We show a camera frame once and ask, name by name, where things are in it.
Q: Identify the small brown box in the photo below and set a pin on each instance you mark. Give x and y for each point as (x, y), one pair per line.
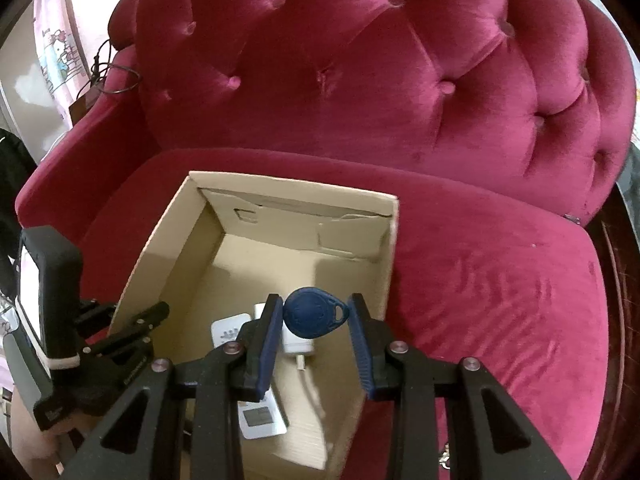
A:
(82, 107)

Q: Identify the white remote control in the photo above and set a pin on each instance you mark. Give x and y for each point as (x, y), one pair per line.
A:
(227, 330)

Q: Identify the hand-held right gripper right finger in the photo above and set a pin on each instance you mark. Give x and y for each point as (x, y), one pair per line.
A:
(362, 355)

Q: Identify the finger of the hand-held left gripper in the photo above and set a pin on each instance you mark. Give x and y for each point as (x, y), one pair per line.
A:
(142, 317)

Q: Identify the dark red bed frame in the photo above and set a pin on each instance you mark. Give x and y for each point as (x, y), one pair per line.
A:
(622, 310)

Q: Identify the pink cartoon curtain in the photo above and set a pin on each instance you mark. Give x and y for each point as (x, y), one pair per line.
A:
(55, 60)

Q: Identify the large white charger plug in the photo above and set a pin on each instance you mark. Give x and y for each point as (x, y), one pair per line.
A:
(295, 345)

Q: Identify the red velvet tufted sofa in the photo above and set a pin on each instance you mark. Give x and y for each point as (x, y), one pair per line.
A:
(475, 285)

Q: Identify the blue key fob with keys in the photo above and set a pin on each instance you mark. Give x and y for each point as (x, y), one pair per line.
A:
(312, 312)

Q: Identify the black clothing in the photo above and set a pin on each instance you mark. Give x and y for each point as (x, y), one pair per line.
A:
(15, 185)

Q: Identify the cardboard box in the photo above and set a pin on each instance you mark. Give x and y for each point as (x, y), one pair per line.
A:
(280, 220)

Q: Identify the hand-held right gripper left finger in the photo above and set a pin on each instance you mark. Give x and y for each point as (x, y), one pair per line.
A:
(267, 350)

